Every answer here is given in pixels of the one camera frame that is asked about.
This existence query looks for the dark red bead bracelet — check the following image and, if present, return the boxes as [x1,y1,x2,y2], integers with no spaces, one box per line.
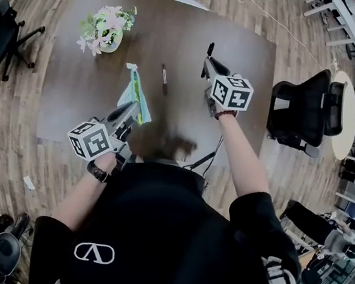
[213,107,240,122]

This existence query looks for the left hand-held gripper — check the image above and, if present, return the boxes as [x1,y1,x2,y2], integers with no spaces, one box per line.
[64,101,151,178]

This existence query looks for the black mesh office chair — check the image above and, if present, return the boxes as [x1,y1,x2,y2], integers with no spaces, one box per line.
[259,66,355,166]

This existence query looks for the person's left forearm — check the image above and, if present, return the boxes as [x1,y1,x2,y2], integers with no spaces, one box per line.
[44,151,127,235]

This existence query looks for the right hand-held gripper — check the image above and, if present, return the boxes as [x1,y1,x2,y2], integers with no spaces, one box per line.
[199,51,257,117]

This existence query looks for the light blue pencil pouch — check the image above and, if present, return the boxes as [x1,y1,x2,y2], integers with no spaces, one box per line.
[110,60,154,128]

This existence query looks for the round beige table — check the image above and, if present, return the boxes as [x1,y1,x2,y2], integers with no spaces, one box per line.
[321,69,355,161]

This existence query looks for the white floor cable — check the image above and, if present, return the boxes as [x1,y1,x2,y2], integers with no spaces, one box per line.
[210,0,339,87]

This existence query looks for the person's right forearm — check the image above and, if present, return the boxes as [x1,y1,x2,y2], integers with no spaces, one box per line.
[217,109,272,204]

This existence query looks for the person's black t-shirt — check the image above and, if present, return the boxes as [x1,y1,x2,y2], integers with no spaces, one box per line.
[12,141,304,284]

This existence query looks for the black grey swivel chair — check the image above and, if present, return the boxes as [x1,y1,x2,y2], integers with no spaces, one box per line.
[0,210,42,284]

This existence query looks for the white paper sheet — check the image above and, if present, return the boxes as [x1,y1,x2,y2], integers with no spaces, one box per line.
[173,0,211,16]

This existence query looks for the white paper scrap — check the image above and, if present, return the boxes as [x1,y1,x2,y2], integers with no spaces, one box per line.
[22,174,37,192]

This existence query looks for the white desk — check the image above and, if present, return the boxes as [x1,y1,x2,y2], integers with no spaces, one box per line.
[300,0,355,52]

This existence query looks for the potted pink flower plant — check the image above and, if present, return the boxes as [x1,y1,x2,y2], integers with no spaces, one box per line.
[72,1,143,58]

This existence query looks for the right hand-held gripper cable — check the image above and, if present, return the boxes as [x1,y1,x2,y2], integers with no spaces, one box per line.
[177,134,230,179]

